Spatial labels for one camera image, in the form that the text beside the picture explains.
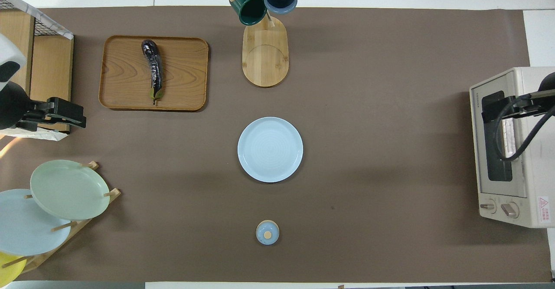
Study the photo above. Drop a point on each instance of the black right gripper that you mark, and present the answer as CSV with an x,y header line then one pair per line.
x,y
533,104

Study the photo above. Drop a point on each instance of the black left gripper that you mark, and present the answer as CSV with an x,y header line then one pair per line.
x,y
37,117

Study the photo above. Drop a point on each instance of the glass oven door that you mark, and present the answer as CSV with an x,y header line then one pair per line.
x,y
492,167

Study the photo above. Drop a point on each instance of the dark purple eggplant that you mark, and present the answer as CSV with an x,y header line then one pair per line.
x,y
152,63

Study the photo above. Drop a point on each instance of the light blue round plate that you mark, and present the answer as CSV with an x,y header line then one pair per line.
x,y
270,149

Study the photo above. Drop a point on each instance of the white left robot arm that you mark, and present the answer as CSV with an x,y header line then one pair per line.
x,y
11,102

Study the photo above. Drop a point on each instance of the beige toaster oven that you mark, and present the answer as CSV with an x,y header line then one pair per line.
x,y
531,185

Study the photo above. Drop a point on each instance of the silver oven knob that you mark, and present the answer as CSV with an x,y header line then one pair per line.
x,y
510,210
488,206

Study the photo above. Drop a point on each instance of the white patterned cloth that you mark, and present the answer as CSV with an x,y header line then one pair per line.
x,y
34,135

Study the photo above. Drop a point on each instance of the wooden shelf boards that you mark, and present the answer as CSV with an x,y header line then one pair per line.
x,y
50,63

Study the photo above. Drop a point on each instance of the pale green plate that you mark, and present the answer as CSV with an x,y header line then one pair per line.
x,y
69,189

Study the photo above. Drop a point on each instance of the wooden plate rack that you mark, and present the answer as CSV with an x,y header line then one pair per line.
x,y
80,226

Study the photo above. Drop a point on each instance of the rectangular wooden tray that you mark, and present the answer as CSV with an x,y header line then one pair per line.
x,y
182,76

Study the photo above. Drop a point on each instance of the light blue racked plate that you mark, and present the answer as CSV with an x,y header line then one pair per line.
x,y
26,232

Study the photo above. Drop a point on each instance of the brown table mat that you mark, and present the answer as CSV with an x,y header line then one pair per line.
x,y
347,106

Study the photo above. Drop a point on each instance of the yellow plate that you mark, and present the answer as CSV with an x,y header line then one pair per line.
x,y
8,271

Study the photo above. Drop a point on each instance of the wooden mug tree stand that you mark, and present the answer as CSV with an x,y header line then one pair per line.
x,y
265,63

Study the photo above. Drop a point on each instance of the dark green mug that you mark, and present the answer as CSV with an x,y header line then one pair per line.
x,y
251,9

